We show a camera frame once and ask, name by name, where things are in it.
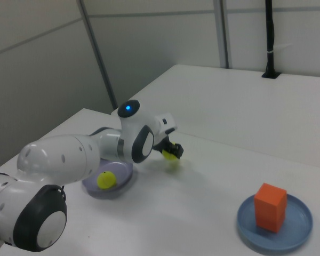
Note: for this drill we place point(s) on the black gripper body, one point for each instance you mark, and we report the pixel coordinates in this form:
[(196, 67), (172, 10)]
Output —
[(162, 145)]

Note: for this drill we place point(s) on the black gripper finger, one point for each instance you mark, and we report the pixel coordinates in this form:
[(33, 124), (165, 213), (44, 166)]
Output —
[(178, 150)]

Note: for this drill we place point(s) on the plain yellow tennis ball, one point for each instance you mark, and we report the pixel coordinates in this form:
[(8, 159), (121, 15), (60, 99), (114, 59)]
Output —
[(169, 156)]

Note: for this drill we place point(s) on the yellow tennis ball black print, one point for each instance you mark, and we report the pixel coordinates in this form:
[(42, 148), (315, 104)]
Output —
[(106, 180)]

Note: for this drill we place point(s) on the orange cube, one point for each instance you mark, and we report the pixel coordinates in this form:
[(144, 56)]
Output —
[(269, 200), (269, 225)]

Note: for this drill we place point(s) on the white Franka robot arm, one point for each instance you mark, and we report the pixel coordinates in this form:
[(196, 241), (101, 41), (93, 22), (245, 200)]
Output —
[(58, 157)]

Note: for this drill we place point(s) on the purple plate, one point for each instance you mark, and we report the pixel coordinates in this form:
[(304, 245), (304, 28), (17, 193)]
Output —
[(122, 173)]

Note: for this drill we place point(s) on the blue plate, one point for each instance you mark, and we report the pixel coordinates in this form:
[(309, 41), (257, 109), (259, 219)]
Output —
[(245, 221)]

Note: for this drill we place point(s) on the black clamp stand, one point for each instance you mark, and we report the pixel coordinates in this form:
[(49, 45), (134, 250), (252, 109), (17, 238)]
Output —
[(269, 40)]

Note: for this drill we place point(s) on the grey partition post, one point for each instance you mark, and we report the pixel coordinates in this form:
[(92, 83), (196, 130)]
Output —
[(224, 32)]

